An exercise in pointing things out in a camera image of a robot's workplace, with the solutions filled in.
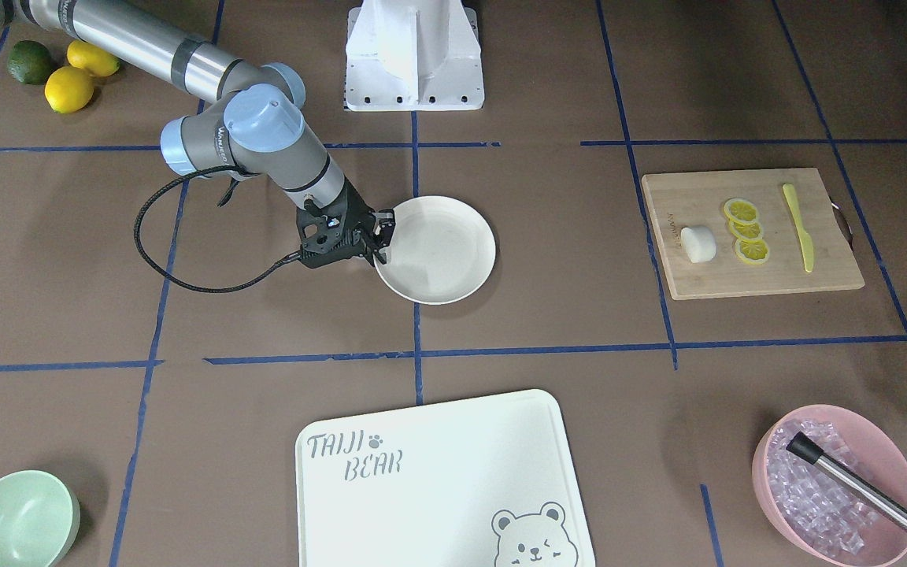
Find lemon slice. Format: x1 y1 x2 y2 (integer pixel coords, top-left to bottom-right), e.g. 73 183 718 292
723 198 760 225
734 239 771 265
727 220 765 242

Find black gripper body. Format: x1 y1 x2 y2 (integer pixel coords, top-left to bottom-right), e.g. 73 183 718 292
298 180 383 269

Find clear ice cubes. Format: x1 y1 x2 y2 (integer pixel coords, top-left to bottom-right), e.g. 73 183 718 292
765 419 879 561

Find yellow plastic knife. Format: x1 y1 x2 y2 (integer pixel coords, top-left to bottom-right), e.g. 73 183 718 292
782 183 816 273

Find yellow lemon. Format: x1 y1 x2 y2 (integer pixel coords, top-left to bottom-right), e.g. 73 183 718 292
43 67 96 114
66 40 121 78

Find rear yellow lemon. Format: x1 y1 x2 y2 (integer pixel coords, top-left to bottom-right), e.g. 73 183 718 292
66 40 121 78

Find black braided cable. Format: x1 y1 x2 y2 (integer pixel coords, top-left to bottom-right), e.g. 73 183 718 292
133 165 302 295

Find green lime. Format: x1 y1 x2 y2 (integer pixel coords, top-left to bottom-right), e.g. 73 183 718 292
6 40 57 85

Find white bear tray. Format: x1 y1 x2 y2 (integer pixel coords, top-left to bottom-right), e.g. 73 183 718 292
295 390 595 566

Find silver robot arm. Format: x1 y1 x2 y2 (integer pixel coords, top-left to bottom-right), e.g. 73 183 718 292
3 1 396 268

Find pink bowl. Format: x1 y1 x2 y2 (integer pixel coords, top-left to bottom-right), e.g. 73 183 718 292
752 403 907 566

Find metal rod black tip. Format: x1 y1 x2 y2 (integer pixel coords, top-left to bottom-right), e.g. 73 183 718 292
786 433 907 532

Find top lemon slice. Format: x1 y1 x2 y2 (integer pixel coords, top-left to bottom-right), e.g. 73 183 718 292
723 198 760 225

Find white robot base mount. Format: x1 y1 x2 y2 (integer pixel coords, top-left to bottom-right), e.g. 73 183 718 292
343 1 486 112

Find green bowl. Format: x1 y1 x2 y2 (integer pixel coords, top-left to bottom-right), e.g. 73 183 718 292
0 470 80 566

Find middle lemon slice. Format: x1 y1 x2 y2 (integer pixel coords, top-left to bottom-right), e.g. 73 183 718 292
727 220 765 242

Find cream round plate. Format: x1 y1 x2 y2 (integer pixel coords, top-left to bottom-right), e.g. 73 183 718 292
376 196 497 305

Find metal cutting board handle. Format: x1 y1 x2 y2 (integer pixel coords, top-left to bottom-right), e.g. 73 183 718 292
831 202 854 249

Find front yellow lemon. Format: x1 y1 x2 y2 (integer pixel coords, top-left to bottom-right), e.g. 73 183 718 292
43 67 96 114

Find bottom lemon slice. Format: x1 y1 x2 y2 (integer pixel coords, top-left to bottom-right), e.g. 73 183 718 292
734 239 771 265

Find bamboo cutting board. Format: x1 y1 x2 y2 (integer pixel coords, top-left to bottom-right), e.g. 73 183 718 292
642 168 866 300

